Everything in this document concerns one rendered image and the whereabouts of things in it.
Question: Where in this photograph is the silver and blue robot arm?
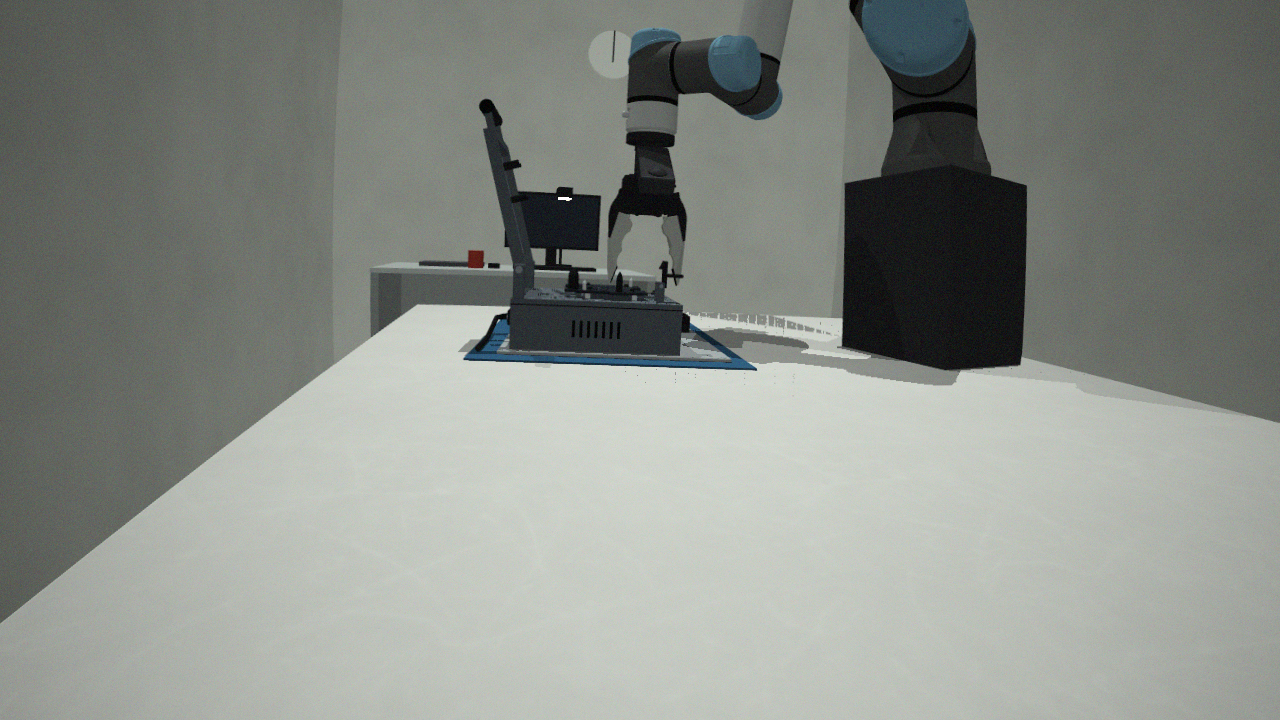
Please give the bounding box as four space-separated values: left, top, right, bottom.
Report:
622 0 991 196

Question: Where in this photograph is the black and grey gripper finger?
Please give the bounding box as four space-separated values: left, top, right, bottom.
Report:
607 188 634 282
660 192 687 274

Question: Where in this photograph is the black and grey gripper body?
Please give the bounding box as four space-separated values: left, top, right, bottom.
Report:
622 131 675 217

